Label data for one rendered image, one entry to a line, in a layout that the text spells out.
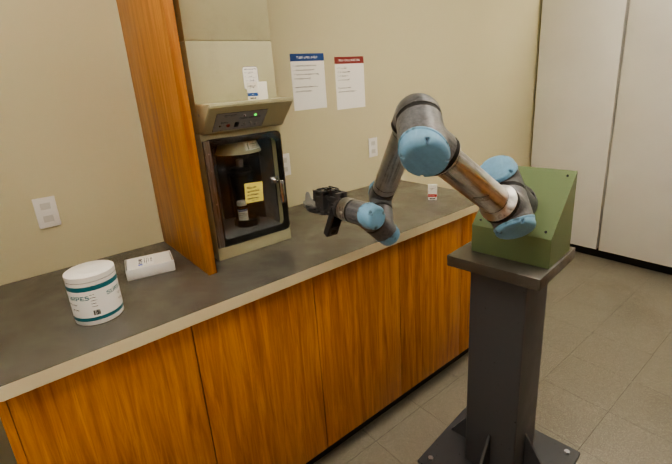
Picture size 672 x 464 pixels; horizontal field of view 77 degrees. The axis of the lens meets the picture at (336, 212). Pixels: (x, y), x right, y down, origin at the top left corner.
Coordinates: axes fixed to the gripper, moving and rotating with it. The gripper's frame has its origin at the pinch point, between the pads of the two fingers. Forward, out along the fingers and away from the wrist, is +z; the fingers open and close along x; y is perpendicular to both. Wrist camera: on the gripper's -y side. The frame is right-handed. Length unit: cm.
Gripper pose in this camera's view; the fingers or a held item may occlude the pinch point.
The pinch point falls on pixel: (308, 203)
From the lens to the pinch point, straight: 150.9
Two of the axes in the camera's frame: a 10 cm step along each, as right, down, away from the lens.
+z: -6.3, -1.9, 7.5
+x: -7.8, 2.3, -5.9
